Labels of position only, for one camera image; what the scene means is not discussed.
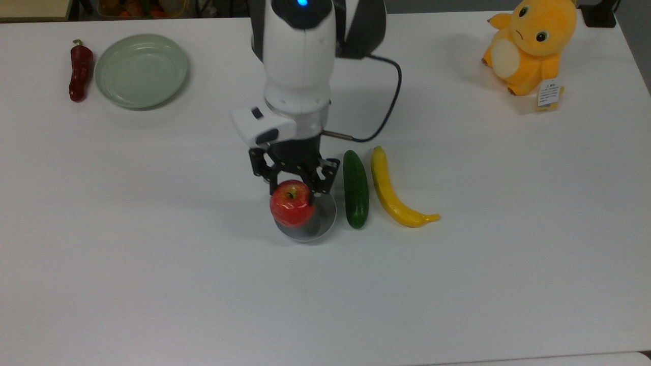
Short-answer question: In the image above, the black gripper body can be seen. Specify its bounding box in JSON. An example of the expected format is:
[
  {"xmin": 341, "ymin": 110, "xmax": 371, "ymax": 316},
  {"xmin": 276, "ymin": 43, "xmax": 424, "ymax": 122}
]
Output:
[{"xmin": 265, "ymin": 133, "xmax": 324, "ymax": 182}]

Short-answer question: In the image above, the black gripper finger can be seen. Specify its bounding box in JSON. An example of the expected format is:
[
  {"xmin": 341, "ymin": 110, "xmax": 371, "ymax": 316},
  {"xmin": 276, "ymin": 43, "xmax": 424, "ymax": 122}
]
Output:
[
  {"xmin": 248, "ymin": 147, "xmax": 280, "ymax": 197},
  {"xmin": 309, "ymin": 158, "xmax": 341, "ymax": 197}
]

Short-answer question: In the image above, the red apple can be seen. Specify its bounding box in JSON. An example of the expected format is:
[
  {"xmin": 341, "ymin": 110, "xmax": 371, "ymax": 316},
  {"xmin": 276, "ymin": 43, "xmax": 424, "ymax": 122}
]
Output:
[{"xmin": 270, "ymin": 179, "xmax": 316, "ymax": 228}]

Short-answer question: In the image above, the green cucumber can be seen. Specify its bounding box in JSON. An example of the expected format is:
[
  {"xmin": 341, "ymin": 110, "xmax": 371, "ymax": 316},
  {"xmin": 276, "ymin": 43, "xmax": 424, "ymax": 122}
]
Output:
[{"xmin": 343, "ymin": 150, "xmax": 369, "ymax": 229}]

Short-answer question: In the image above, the grey round bowl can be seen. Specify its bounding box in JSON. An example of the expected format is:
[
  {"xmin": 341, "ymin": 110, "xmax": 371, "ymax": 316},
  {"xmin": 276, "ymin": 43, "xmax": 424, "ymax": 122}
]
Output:
[{"xmin": 274, "ymin": 191, "xmax": 338, "ymax": 243}]

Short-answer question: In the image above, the yellow banana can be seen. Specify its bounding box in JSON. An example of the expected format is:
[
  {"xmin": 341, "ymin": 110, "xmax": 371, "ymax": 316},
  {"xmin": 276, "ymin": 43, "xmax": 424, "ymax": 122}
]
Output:
[{"xmin": 371, "ymin": 146, "xmax": 441, "ymax": 228}]

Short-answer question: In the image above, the pale green plate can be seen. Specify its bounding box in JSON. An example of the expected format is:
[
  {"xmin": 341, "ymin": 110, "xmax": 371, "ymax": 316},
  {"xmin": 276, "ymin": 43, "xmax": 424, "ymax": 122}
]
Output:
[{"xmin": 94, "ymin": 34, "xmax": 190, "ymax": 110}]

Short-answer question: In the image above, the yellow crate of fruit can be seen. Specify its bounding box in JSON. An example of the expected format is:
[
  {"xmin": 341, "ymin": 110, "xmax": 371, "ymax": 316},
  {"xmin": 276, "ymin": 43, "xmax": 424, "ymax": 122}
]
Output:
[{"xmin": 97, "ymin": 0, "xmax": 189, "ymax": 19}]

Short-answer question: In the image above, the red chili pepper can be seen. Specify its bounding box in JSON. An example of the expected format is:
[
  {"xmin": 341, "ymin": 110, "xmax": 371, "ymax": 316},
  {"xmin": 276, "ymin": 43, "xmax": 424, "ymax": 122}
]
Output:
[{"xmin": 69, "ymin": 39, "xmax": 95, "ymax": 103}]

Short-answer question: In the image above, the white plush toy tag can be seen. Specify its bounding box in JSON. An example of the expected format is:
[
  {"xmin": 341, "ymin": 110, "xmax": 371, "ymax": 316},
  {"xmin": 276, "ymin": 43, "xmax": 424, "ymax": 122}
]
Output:
[{"xmin": 537, "ymin": 77, "xmax": 565, "ymax": 110}]

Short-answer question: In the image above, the yellow plush toy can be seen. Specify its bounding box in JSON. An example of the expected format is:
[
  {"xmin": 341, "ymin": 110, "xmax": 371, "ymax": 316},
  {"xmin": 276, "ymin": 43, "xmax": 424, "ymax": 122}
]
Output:
[{"xmin": 481, "ymin": 0, "xmax": 578, "ymax": 98}]

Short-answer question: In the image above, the wooden board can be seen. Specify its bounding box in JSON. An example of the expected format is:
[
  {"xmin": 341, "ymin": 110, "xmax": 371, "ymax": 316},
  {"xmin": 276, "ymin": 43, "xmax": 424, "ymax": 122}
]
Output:
[{"xmin": 0, "ymin": 0, "xmax": 73, "ymax": 22}]

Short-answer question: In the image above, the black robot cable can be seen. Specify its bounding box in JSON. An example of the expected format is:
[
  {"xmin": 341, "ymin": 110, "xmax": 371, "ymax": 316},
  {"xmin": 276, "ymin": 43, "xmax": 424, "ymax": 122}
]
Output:
[{"xmin": 322, "ymin": 43, "xmax": 403, "ymax": 143}]

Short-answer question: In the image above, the black camera stand clamp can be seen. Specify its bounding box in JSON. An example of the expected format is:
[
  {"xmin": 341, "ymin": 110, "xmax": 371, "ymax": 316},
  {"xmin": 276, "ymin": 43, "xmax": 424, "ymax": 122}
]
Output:
[{"xmin": 579, "ymin": 0, "xmax": 619, "ymax": 28}]

